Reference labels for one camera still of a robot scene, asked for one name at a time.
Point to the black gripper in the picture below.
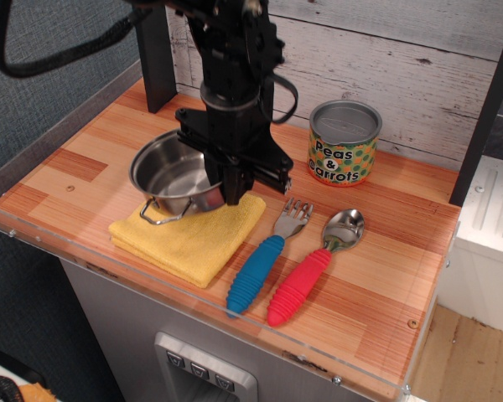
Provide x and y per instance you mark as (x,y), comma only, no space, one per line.
(236,140)

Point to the stainless steel pot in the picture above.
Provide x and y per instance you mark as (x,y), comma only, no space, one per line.
(172,177)

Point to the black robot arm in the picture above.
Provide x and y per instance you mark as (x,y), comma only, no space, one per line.
(240,50)

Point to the yellow folded napkin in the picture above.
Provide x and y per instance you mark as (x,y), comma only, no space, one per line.
(194,248)

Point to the peas and carrots can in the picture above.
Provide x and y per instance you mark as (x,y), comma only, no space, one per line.
(343,139)

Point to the grey toy fridge cabinet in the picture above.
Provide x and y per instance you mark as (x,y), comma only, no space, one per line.
(126,321)

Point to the silver ice dispenser panel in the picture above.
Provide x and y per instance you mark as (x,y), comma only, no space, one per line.
(192,374)

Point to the clear acrylic table guard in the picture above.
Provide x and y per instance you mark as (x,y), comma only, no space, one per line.
(364,322)

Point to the white cabinet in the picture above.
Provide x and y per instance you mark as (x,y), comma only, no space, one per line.
(471,283)

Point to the black orange object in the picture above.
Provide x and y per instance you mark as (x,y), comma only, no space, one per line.
(19,382)

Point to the fork with blue handle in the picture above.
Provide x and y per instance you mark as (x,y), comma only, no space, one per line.
(252,276)

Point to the spoon with red handle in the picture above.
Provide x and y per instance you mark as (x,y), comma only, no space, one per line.
(342,232)

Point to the black left post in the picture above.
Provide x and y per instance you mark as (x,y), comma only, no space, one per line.
(153,41)

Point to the black post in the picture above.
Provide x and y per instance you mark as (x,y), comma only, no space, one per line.
(480,136)
(153,41)

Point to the black right post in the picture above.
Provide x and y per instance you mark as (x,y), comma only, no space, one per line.
(480,136)

